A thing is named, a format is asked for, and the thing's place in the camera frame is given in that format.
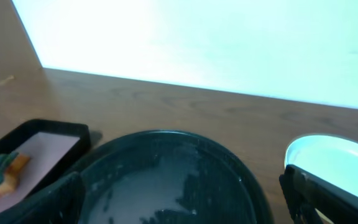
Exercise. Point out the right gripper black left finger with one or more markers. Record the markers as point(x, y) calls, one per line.
point(60, 202)

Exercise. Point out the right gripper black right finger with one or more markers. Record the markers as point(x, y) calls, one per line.
point(307, 195)

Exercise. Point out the mint green plate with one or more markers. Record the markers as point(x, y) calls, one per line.
point(331, 158)

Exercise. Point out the yellow green scrub sponge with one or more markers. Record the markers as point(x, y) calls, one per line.
point(11, 166)

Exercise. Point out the black rectangular water tray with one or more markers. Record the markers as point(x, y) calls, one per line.
point(53, 146)

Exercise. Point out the round black serving tray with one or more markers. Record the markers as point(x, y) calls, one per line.
point(166, 176)

